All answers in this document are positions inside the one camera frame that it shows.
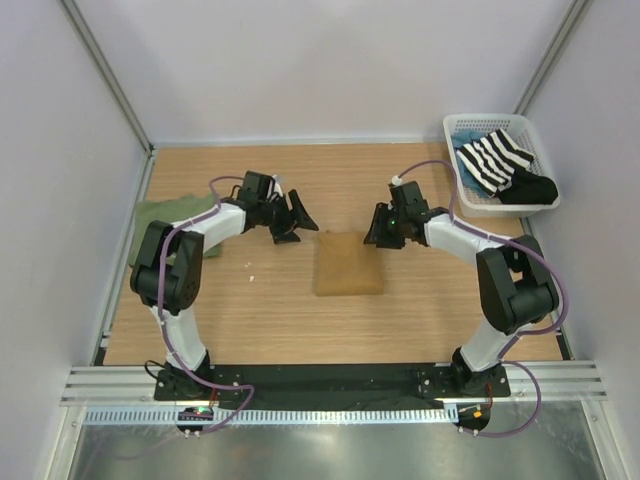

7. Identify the green tank top blue trim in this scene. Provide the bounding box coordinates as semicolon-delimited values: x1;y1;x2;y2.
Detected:
127;194;215;267

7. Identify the tan tank top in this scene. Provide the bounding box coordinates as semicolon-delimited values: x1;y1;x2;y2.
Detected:
314;231;385;297

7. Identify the black white striped tank top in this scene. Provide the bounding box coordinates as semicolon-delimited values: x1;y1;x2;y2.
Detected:
474;128;536;198

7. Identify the left aluminium corner post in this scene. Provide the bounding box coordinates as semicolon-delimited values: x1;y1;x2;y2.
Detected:
58;0;154;156

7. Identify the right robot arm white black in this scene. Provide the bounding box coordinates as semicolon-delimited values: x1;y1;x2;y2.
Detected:
364;181;560;396

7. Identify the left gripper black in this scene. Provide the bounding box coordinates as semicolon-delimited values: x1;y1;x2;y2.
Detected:
258;190;318;244

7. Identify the white slotted cable duct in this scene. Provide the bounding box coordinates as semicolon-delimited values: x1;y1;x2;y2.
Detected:
84;406;458;427

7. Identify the white plastic laundry basket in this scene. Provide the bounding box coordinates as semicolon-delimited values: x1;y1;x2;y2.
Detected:
442;113;561;218

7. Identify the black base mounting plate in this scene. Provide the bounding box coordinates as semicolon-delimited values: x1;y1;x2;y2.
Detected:
152;363;511;411

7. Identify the aluminium corner post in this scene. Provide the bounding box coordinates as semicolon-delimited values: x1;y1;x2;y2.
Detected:
514;0;594;116
58;0;154;156

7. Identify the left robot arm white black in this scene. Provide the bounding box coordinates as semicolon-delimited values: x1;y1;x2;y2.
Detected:
130;171;319;400

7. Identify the right aluminium corner post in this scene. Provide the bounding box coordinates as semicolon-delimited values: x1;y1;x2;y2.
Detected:
514;0;594;116

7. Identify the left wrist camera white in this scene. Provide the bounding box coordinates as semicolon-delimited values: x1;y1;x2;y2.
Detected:
270;175;285;197

